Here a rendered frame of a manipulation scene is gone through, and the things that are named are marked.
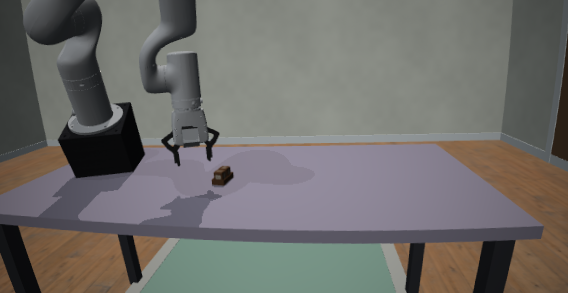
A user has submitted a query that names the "brown number cube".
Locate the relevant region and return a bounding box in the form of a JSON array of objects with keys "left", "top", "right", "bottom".
[
  {"left": 219, "top": 166, "right": 231, "bottom": 176},
  {"left": 214, "top": 169, "right": 227, "bottom": 180}
]

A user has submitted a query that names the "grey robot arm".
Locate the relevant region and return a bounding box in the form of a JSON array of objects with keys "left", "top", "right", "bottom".
[{"left": 23, "top": 0, "right": 203, "bottom": 135}]

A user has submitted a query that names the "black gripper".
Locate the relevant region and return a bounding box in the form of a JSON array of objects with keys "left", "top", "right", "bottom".
[{"left": 161, "top": 107, "right": 220, "bottom": 166}]

